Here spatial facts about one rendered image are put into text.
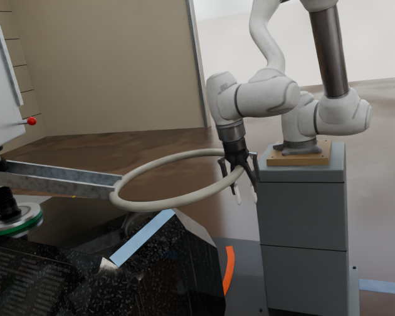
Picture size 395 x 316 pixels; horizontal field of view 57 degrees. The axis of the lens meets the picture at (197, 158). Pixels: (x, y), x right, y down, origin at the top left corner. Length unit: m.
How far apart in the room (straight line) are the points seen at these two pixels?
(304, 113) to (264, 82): 0.69
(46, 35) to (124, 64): 1.75
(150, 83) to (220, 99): 5.47
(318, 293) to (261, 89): 1.23
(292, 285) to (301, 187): 0.55
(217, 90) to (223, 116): 0.08
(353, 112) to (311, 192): 0.39
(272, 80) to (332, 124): 0.69
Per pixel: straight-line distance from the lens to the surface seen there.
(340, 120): 1.65
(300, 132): 1.73
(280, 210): 1.77
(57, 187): 1.34
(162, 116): 6.56
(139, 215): 1.27
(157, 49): 6.40
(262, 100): 1.02
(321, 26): 1.48
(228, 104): 1.08
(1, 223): 1.48
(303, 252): 1.86
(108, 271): 1.09
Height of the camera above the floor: 1.40
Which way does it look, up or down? 18 degrees down
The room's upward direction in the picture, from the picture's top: 9 degrees counter-clockwise
